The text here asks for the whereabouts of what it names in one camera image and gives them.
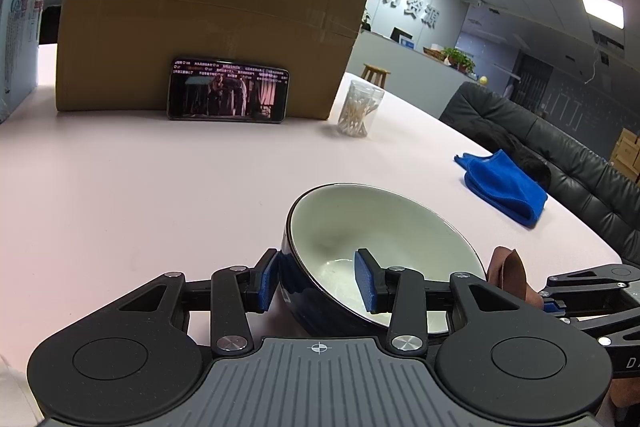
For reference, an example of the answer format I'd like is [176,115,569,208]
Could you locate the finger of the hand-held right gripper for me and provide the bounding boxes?
[540,263,640,305]
[544,301,640,348]

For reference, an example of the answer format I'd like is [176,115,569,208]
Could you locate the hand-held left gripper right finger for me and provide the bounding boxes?
[354,248,546,354]

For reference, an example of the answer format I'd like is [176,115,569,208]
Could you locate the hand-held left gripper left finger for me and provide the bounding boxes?
[107,248,279,357]

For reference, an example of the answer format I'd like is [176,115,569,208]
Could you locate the dark blue ceramic bowl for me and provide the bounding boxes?
[280,183,488,338]

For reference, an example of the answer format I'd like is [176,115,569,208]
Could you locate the brown cloth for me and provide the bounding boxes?
[486,246,546,309]

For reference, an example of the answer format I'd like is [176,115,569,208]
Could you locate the black leather sofa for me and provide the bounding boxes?
[439,82,640,265]

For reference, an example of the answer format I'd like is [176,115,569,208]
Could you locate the stacked cardboard boxes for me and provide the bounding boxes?
[610,127,640,182]

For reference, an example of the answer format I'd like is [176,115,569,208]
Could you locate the blue cloth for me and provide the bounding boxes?
[454,149,549,228]

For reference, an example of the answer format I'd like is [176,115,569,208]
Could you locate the dark garment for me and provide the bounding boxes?
[482,127,552,188]

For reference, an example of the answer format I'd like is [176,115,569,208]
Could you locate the clear cotton swab jar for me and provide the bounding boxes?
[337,79,386,138]

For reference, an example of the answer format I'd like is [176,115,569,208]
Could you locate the black smartphone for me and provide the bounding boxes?
[166,58,291,124]

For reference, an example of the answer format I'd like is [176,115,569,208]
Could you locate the wooden stool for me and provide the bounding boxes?
[361,63,392,88]

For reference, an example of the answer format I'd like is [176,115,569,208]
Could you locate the grey reception desk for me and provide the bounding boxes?
[345,29,481,118]

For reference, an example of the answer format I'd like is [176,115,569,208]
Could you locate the potted green plant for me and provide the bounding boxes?
[442,48,476,74]

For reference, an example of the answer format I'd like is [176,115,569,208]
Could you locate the ceiling light panel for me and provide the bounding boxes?
[580,0,626,28]

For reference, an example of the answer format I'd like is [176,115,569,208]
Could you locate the light blue wrapped carton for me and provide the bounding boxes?
[0,0,66,124]

